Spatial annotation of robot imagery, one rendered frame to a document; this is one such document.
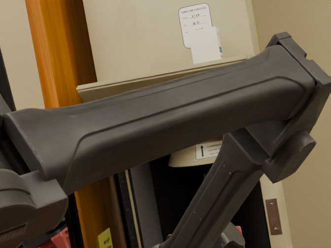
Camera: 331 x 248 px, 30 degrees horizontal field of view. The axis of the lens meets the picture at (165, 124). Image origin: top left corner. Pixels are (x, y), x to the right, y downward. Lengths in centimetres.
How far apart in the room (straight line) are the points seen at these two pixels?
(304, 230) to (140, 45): 71
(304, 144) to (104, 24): 67
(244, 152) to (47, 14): 63
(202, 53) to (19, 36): 81
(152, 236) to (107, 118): 89
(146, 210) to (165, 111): 83
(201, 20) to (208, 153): 26
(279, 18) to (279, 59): 100
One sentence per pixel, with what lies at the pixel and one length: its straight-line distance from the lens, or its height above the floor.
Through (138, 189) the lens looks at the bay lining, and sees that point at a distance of 128.
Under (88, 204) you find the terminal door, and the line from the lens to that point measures 105.
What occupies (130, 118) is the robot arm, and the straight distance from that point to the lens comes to 47.
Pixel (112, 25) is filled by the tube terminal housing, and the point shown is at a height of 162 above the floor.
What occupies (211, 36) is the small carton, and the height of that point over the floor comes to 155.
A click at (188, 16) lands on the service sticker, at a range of 120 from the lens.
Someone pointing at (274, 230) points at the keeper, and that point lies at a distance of 122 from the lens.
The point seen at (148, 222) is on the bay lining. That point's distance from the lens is 132.
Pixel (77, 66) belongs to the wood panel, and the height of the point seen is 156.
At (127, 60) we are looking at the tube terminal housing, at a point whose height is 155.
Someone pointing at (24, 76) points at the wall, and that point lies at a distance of 181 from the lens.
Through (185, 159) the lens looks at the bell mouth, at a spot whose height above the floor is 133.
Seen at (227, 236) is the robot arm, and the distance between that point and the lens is 99.
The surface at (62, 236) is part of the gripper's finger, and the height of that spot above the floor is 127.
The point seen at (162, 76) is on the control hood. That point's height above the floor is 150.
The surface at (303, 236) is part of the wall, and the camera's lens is 167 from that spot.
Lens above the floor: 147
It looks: 3 degrees down
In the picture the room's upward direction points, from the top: 10 degrees counter-clockwise
